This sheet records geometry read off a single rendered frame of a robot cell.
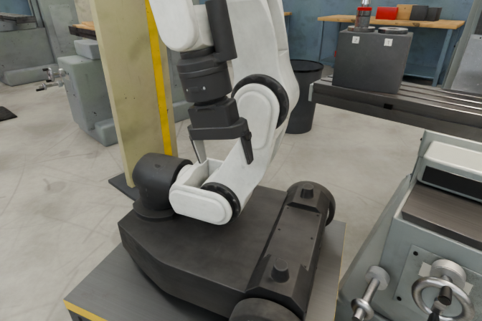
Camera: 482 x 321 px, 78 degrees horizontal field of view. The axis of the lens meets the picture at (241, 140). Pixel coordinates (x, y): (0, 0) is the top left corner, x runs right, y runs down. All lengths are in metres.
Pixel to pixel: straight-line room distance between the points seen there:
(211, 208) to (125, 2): 1.36
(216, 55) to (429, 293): 0.69
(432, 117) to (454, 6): 4.33
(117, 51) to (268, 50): 1.33
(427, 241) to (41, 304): 1.55
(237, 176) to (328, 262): 0.50
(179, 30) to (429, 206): 0.76
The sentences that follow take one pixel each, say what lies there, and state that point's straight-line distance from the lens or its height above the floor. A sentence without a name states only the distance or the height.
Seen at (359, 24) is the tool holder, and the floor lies 1.15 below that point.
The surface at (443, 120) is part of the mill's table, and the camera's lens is 1.10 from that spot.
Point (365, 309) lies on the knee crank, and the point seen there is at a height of 0.53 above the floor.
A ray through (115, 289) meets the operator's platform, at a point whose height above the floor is 0.40.
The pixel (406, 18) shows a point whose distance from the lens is 4.99.
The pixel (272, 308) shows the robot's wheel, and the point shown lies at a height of 0.60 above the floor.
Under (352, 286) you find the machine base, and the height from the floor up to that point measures 0.20.
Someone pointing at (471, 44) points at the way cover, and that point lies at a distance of 1.51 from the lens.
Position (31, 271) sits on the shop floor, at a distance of 1.92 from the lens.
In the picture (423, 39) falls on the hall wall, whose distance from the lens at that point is 5.45.
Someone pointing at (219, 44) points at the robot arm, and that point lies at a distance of 0.51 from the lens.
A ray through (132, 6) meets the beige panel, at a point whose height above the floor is 1.17.
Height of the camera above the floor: 1.25
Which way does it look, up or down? 27 degrees down
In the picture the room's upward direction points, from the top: straight up
